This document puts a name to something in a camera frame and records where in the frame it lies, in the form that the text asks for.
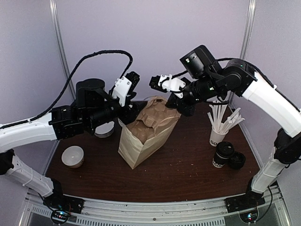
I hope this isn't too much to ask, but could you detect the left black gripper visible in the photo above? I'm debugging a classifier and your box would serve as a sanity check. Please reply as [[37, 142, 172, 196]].
[[86, 89, 147, 129]]

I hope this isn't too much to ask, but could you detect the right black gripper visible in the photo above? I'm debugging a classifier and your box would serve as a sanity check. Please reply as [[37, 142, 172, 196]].
[[166, 73, 222, 117]]

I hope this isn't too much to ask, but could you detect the cream paper bag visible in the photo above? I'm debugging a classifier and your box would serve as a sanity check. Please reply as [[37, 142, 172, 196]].
[[118, 96, 181, 169]]

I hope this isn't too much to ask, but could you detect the black cup lid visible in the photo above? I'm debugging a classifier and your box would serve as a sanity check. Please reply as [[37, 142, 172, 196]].
[[216, 141, 235, 158]]

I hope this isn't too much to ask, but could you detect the black paper coffee cup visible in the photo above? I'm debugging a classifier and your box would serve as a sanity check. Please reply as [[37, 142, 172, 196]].
[[212, 141, 235, 168]]

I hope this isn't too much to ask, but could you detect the cardboard cup carrier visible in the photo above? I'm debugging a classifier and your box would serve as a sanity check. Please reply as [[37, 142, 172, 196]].
[[127, 96, 181, 143]]

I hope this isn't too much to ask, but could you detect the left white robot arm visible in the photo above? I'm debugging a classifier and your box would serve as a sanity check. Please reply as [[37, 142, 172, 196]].
[[0, 76, 139, 209]]

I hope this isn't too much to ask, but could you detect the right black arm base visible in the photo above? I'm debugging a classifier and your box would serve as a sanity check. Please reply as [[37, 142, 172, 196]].
[[225, 194, 266, 213]]

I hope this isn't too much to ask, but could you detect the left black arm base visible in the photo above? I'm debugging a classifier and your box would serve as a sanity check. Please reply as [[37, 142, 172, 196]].
[[43, 193, 85, 214]]

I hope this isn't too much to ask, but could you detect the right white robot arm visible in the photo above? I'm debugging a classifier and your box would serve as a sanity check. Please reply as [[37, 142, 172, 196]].
[[158, 45, 301, 208]]

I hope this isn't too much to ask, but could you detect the white scalloped bowl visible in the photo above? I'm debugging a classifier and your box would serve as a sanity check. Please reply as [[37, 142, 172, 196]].
[[95, 123, 114, 138]]

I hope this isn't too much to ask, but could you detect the white cup holding straws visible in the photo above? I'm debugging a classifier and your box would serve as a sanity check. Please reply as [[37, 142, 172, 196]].
[[209, 128, 228, 146]]

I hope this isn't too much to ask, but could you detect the white round bowl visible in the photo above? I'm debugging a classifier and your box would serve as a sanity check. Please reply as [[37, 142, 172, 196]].
[[61, 146, 84, 169]]

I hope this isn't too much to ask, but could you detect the stack of black lids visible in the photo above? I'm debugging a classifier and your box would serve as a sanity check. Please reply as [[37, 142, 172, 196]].
[[228, 152, 246, 170]]

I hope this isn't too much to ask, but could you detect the aluminium front rail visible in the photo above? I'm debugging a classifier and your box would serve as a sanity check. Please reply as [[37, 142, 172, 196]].
[[17, 185, 292, 226]]

